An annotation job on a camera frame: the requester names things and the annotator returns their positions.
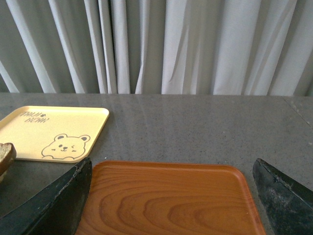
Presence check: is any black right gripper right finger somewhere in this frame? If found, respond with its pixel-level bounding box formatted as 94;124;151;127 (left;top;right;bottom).
252;158;313;235

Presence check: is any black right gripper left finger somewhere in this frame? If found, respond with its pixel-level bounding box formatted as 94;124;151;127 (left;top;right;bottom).
0;158;92;235

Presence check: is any bread slice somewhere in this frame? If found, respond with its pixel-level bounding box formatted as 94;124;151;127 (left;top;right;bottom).
0;142;17;182

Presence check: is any brown wooden tray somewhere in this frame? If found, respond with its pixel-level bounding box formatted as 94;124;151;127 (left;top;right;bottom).
77;161;265;235

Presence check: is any yellow bear tray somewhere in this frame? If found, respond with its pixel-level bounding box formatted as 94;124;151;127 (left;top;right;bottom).
0;106;110;163

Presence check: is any grey white curtain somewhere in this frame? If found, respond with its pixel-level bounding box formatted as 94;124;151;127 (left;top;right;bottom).
0;0;313;96

